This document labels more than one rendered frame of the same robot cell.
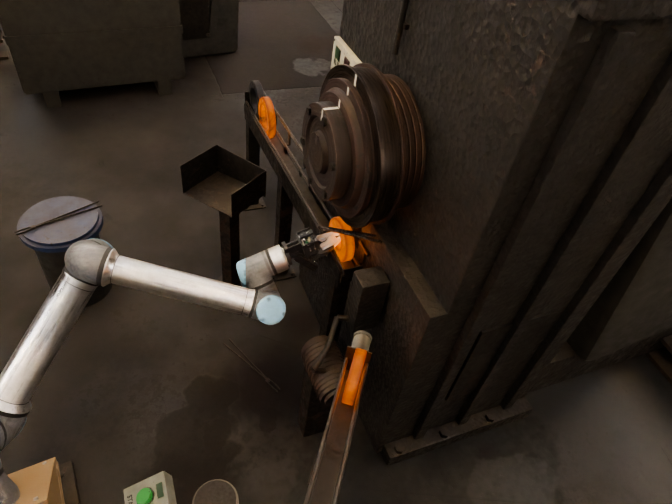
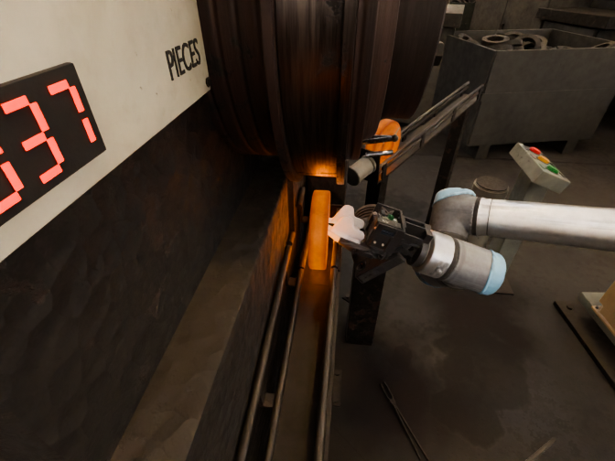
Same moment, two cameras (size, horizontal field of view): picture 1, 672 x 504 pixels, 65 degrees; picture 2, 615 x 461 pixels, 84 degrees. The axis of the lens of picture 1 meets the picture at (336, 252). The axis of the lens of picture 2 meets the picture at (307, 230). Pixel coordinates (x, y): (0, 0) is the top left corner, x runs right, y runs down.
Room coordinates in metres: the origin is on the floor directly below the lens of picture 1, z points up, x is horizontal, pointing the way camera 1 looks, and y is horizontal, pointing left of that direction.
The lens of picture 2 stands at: (1.78, 0.28, 1.15)
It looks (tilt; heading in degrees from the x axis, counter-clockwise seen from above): 38 degrees down; 215
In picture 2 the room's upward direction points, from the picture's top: straight up
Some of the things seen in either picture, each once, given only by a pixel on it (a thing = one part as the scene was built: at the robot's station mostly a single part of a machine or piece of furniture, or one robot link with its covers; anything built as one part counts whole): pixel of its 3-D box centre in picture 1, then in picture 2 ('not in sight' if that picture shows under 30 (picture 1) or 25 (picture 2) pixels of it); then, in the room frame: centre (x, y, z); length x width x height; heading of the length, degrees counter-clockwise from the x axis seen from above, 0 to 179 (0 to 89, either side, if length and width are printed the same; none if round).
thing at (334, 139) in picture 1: (323, 151); (408, 4); (1.27, 0.08, 1.11); 0.28 x 0.06 x 0.28; 28
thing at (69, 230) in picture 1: (72, 255); not in sight; (1.49, 1.14, 0.22); 0.32 x 0.32 x 0.43
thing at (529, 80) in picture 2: not in sight; (511, 89); (-1.45, -0.02, 0.39); 1.03 x 0.83 x 0.77; 133
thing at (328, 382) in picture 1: (321, 400); (365, 281); (0.96, -0.04, 0.27); 0.22 x 0.13 x 0.53; 28
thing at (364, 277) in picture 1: (366, 299); (325, 193); (1.12, -0.13, 0.68); 0.11 x 0.08 x 0.24; 118
